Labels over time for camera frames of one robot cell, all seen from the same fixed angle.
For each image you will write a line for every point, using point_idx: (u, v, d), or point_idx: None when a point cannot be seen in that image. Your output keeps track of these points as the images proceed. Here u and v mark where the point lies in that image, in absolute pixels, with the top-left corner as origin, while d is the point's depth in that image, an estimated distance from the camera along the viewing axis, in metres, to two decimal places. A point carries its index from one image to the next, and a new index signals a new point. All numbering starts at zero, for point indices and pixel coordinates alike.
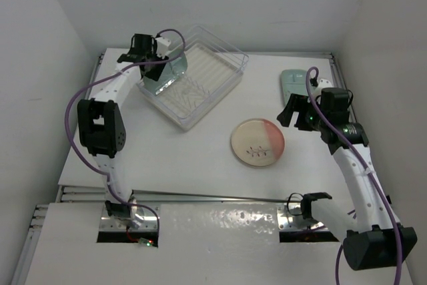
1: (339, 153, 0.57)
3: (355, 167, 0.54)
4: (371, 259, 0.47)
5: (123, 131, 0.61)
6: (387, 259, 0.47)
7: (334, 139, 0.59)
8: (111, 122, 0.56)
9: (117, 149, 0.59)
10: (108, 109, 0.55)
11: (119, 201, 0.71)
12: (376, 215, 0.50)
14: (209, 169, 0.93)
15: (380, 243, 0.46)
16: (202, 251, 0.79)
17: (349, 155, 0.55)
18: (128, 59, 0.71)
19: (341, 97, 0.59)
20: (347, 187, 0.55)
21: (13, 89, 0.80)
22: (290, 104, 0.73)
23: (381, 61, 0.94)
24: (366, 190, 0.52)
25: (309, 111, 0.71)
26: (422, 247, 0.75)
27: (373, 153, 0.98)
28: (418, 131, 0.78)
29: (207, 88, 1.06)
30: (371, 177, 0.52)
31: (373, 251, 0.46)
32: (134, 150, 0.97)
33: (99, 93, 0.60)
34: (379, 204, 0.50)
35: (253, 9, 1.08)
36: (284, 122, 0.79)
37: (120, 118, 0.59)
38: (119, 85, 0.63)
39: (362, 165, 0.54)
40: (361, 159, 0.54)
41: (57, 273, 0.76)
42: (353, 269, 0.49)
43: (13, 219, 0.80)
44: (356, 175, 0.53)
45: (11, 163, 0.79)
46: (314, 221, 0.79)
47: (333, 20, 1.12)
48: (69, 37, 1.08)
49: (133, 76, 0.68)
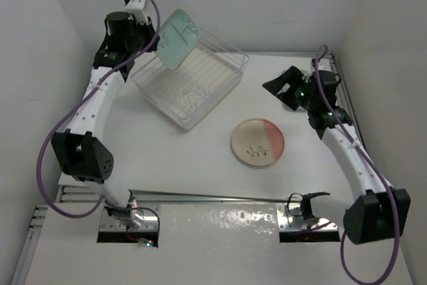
1: (327, 133, 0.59)
3: (341, 143, 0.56)
4: (370, 223, 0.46)
5: (109, 157, 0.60)
6: (385, 227, 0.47)
7: (321, 125, 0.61)
8: (92, 155, 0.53)
9: (104, 177, 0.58)
10: (87, 144, 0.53)
11: (117, 208, 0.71)
12: (369, 182, 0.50)
14: (209, 169, 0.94)
15: (377, 205, 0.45)
16: (202, 251, 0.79)
17: (336, 133, 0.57)
18: (105, 63, 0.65)
19: (330, 83, 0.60)
20: (339, 165, 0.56)
21: (13, 89, 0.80)
22: (287, 75, 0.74)
23: (381, 61, 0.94)
24: (355, 161, 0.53)
25: (301, 86, 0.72)
26: (423, 247, 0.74)
27: (375, 154, 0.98)
28: (418, 131, 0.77)
29: (207, 88, 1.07)
30: (358, 149, 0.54)
31: (371, 214, 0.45)
32: (135, 150, 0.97)
33: (75, 123, 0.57)
34: (371, 171, 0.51)
35: (253, 9, 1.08)
36: (272, 91, 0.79)
37: (103, 146, 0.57)
38: (97, 107, 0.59)
39: (348, 141, 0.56)
40: (347, 135, 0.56)
41: (58, 273, 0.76)
42: (356, 243, 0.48)
43: (13, 219, 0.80)
44: (344, 149, 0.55)
45: (11, 162, 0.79)
46: (315, 219, 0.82)
47: (333, 20, 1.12)
48: (69, 36, 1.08)
49: (113, 85, 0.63)
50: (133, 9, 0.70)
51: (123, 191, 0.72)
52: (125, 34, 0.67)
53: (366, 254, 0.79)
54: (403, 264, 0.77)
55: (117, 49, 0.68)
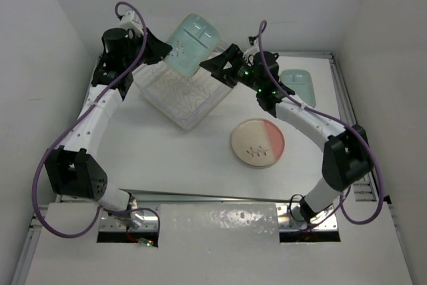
1: (278, 109, 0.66)
3: (293, 109, 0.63)
4: (345, 164, 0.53)
5: (103, 177, 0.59)
6: (359, 163, 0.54)
7: (271, 105, 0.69)
8: (85, 174, 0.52)
9: (95, 198, 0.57)
10: (80, 161, 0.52)
11: (117, 211, 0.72)
12: (327, 129, 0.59)
14: (209, 169, 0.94)
15: (342, 146, 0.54)
16: (202, 251, 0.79)
17: (286, 103, 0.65)
18: (104, 82, 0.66)
19: (274, 67, 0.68)
20: (299, 129, 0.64)
21: (13, 89, 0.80)
22: (229, 54, 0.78)
23: (381, 61, 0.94)
24: (310, 119, 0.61)
25: (244, 65, 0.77)
26: (423, 247, 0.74)
27: (375, 153, 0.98)
28: (418, 131, 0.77)
29: (207, 89, 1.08)
30: (307, 109, 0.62)
31: (339, 155, 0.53)
32: (135, 150, 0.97)
33: (70, 139, 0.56)
34: (325, 121, 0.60)
35: (253, 8, 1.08)
36: (215, 69, 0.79)
37: (97, 165, 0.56)
38: (93, 124, 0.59)
39: (297, 106, 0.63)
40: (295, 101, 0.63)
41: (58, 273, 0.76)
42: (343, 189, 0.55)
43: (13, 219, 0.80)
44: (297, 114, 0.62)
45: (11, 161, 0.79)
46: (308, 217, 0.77)
47: (333, 20, 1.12)
48: (69, 36, 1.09)
49: (111, 104, 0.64)
50: (133, 25, 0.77)
51: (121, 195, 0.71)
52: (125, 51, 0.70)
53: (366, 254, 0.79)
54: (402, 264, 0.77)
55: (116, 68, 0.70)
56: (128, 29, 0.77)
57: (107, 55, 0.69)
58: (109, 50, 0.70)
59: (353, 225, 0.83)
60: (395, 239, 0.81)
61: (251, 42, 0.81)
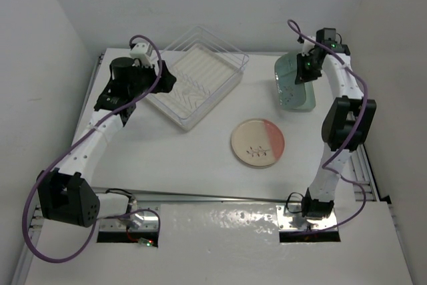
1: (326, 59, 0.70)
3: (335, 64, 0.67)
4: (339, 123, 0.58)
5: (95, 203, 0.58)
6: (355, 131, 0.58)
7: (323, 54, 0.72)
8: (76, 199, 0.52)
9: (86, 225, 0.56)
10: (73, 187, 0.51)
11: (117, 211, 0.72)
12: (349, 91, 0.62)
14: (209, 169, 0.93)
15: (346, 107, 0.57)
16: (202, 251, 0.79)
17: (333, 58, 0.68)
18: (106, 107, 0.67)
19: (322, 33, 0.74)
20: (330, 82, 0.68)
21: (13, 88, 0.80)
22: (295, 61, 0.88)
23: (382, 61, 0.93)
24: (342, 78, 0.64)
25: (305, 60, 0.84)
26: (423, 247, 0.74)
27: (375, 153, 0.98)
28: (419, 130, 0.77)
29: (207, 88, 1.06)
30: (347, 69, 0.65)
31: (340, 113, 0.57)
32: (135, 150, 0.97)
33: (66, 162, 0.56)
34: (352, 85, 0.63)
35: (253, 9, 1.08)
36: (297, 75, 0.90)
37: (91, 191, 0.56)
38: (91, 147, 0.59)
39: (341, 63, 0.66)
40: (339, 58, 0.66)
41: (57, 273, 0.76)
42: (331, 147, 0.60)
43: (14, 219, 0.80)
44: (335, 68, 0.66)
45: (11, 161, 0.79)
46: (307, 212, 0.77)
47: (333, 20, 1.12)
48: (69, 36, 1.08)
49: (111, 129, 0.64)
50: (141, 56, 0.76)
51: (121, 197, 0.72)
52: (130, 79, 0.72)
53: (366, 253, 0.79)
54: (401, 263, 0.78)
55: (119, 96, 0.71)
56: (135, 59, 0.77)
57: (112, 81, 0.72)
58: (115, 75, 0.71)
59: (353, 225, 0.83)
60: (395, 239, 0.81)
61: (302, 39, 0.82)
